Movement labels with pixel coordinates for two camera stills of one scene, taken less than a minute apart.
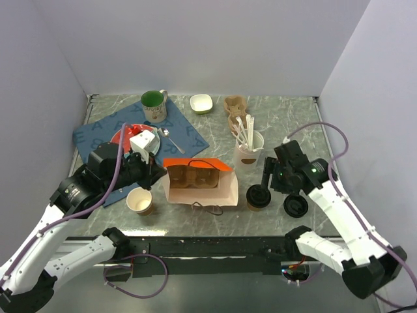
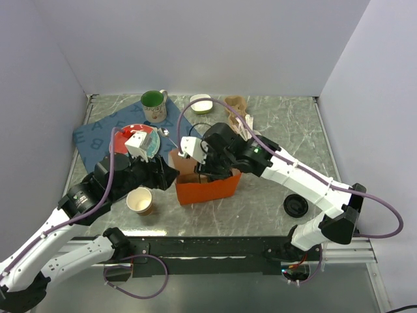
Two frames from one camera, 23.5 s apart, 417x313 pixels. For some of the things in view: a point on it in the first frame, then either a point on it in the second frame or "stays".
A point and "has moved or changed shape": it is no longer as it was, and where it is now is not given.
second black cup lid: x=296 y=206 stays
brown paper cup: x=139 y=201 stays
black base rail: x=170 y=256 stays
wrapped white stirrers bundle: x=245 y=135 stays
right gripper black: x=272 y=165 to x=209 y=170
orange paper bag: x=199 y=182 has moved or changed shape
